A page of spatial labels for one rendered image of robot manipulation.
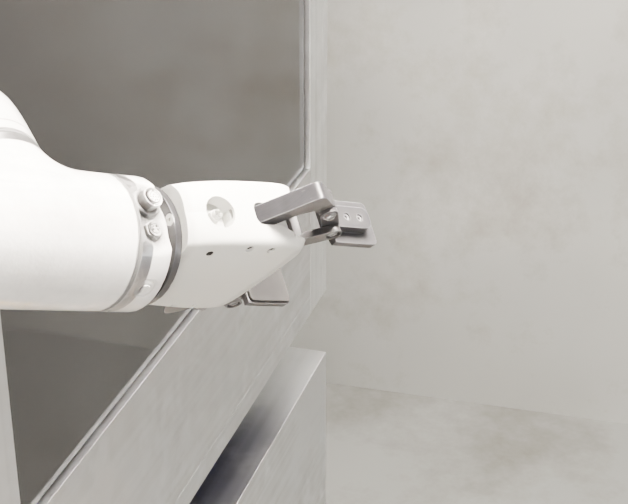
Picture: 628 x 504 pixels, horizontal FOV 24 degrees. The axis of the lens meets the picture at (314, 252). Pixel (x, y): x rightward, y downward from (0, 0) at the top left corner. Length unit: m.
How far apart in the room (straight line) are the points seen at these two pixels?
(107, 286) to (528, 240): 2.74
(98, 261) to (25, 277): 0.05
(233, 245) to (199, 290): 0.06
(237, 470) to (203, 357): 0.31
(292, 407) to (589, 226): 1.57
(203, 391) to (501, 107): 1.87
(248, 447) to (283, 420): 0.08
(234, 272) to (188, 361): 0.70
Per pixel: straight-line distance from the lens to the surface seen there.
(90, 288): 0.85
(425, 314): 3.68
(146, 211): 0.87
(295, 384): 2.13
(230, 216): 0.90
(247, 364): 1.83
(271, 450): 2.00
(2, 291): 0.82
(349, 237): 0.96
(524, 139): 3.45
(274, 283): 1.04
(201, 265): 0.90
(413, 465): 3.53
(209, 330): 1.67
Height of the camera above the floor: 1.97
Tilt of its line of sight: 26 degrees down
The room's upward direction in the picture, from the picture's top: straight up
